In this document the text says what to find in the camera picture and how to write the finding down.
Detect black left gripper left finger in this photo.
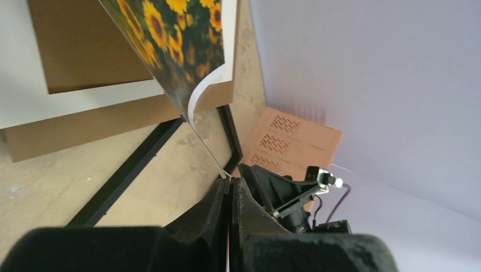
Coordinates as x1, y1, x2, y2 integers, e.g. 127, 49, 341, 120
1, 179, 229, 271

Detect white mat board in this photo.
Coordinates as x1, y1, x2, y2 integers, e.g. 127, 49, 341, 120
1, 1, 237, 129

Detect orange plastic organizer basket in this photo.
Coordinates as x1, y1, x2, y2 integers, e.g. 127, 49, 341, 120
240, 107, 343, 181

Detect sunflower photo print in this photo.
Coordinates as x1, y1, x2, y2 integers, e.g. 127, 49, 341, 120
98, 0, 228, 179

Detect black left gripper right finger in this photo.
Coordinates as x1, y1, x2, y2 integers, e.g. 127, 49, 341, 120
230, 178, 398, 271

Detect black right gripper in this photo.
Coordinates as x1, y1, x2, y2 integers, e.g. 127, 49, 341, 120
238, 164, 351, 233

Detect brown frame backing board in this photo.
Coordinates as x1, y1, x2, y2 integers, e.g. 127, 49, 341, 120
1, 1, 180, 162

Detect black picture frame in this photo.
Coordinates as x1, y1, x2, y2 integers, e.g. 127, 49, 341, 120
65, 104, 243, 228

